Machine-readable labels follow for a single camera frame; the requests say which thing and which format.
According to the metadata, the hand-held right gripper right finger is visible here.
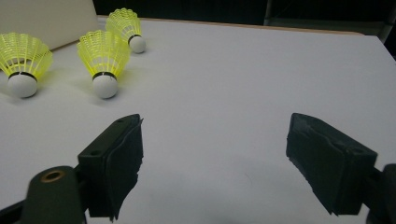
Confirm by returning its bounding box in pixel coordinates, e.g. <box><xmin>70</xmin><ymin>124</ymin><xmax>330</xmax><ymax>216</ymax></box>
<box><xmin>285</xmin><ymin>112</ymin><xmax>378</xmax><ymax>217</ymax></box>

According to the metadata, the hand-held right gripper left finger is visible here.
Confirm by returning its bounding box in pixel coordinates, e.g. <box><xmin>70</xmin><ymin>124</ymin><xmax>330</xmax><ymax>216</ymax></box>
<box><xmin>77</xmin><ymin>113</ymin><xmax>145</xmax><ymax>222</ymax></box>

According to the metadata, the yellow plastic shuttlecock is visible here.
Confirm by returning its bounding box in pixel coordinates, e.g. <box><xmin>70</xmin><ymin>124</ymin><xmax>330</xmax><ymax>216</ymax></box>
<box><xmin>105</xmin><ymin>7</ymin><xmax>148</xmax><ymax>54</ymax></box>
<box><xmin>0</xmin><ymin>32</ymin><xmax>54</xmax><ymax>99</ymax></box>
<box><xmin>76</xmin><ymin>29</ymin><xmax>131</xmax><ymax>100</ymax></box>

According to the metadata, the white plastic bin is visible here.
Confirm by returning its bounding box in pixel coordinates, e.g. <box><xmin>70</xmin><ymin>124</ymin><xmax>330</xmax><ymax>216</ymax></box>
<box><xmin>0</xmin><ymin>0</ymin><xmax>101</xmax><ymax>51</ymax></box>

